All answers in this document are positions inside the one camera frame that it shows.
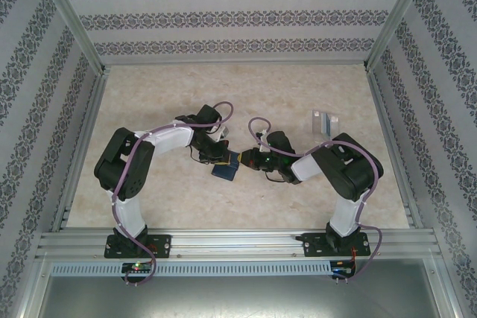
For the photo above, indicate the aluminium table side rail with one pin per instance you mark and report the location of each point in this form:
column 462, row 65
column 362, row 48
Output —
column 385, row 124
column 90, row 124

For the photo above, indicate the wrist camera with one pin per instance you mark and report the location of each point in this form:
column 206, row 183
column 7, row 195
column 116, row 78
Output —
column 223, row 133
column 262, row 133

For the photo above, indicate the aluminium frame post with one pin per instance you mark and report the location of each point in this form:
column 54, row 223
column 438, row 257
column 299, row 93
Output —
column 71, row 12
column 402, row 9

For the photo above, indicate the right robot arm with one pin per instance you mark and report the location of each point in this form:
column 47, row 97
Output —
column 354, row 176

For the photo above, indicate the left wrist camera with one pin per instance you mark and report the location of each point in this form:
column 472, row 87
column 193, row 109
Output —
column 223, row 133

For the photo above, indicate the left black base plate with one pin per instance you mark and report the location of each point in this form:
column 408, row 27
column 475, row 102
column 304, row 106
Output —
column 162, row 245

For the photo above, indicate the right circuit board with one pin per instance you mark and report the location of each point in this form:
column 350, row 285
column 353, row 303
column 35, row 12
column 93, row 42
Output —
column 343, row 269

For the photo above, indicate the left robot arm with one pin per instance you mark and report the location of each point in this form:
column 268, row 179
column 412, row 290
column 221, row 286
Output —
column 112, row 169

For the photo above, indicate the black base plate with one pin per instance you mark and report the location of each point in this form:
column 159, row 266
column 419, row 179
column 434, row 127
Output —
column 313, row 245
column 162, row 245

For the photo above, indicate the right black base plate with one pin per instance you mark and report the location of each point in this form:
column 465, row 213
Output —
column 313, row 245

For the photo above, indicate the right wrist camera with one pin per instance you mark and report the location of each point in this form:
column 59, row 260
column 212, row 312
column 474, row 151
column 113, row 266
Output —
column 262, row 133

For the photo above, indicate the grey metal sheet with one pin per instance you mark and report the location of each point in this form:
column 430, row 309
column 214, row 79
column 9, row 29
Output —
column 238, row 295

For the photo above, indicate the circuit board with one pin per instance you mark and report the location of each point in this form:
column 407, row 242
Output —
column 343, row 269
column 138, row 267

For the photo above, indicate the aluminium lower frame bar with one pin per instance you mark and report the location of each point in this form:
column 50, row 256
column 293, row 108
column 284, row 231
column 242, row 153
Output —
column 449, row 288
column 33, row 288

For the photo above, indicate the left circuit board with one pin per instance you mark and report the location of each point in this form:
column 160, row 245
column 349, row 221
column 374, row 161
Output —
column 138, row 267

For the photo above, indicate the aluminium mounting rail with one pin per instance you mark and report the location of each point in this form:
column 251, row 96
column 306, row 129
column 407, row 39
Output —
column 238, row 243

